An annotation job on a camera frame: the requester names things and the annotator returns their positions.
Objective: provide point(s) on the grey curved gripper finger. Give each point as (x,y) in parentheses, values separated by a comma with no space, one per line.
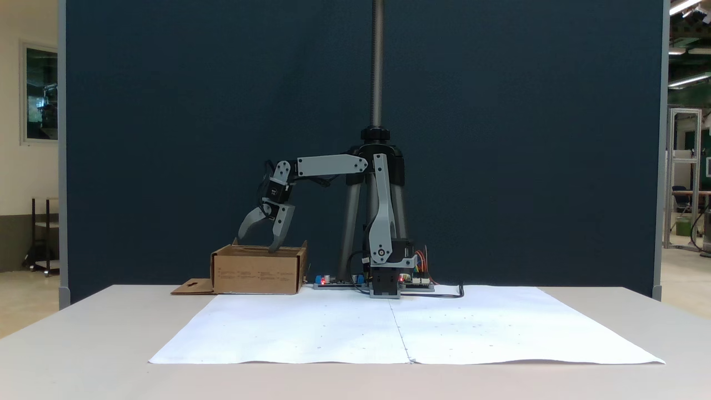
(253,218)

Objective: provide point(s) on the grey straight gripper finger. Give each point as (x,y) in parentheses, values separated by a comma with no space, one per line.
(283,222)

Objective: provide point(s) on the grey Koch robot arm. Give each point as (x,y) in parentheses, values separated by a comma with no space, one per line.
(382,216)

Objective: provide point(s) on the green bin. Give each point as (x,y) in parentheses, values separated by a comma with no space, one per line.
(684,228)

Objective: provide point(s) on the brown cardboard box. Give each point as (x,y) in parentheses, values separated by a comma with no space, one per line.
(255,272)

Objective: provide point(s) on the circuit board with blue terminals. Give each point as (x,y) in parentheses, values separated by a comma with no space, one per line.
(339,283)

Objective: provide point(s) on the white paper sheet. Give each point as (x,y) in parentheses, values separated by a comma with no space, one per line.
(311,333)

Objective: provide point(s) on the dark blue partition panel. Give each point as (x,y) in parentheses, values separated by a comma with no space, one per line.
(166,111)

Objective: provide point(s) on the circuit board with jumper headers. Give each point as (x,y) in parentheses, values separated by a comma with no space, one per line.
(417,285)

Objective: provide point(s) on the black tripod with metal pole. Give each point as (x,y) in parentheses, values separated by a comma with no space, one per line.
(376,55)

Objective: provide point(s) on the black wheeled cart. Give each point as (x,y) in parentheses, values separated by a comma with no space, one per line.
(34,233)

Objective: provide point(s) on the blue chair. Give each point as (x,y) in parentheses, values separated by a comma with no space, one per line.
(681,195)

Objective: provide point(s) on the ceiling strip light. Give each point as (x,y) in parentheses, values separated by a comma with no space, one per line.
(683,5)
(689,80)

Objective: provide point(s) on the framed wall window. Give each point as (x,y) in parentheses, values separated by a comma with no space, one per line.
(41,91)

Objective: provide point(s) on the silver metal frame rack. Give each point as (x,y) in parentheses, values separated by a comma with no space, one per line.
(684,161)

